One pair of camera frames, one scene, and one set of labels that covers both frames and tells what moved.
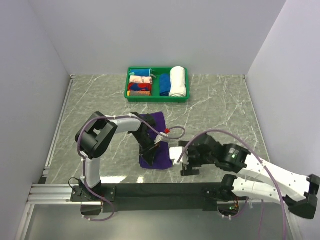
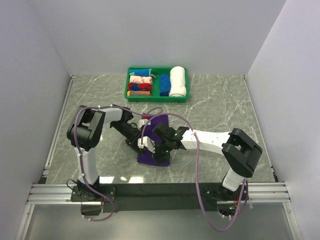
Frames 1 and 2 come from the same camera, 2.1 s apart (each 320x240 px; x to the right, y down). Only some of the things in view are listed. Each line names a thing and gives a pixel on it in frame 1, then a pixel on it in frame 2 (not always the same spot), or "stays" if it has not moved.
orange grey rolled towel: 138,93 stays
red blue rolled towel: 135,86 stays
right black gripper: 189,171 → 159,158
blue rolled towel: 165,84 stays
